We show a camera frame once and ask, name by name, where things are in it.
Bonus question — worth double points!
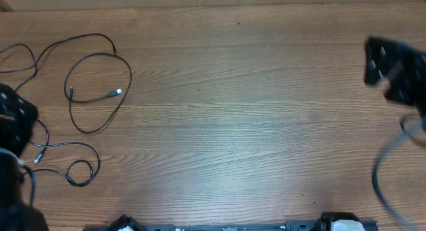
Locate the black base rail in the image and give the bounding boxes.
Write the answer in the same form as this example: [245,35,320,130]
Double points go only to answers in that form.
[83,212,379,231]

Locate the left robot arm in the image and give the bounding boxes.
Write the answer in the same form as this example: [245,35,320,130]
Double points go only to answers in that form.
[1,84,49,231]

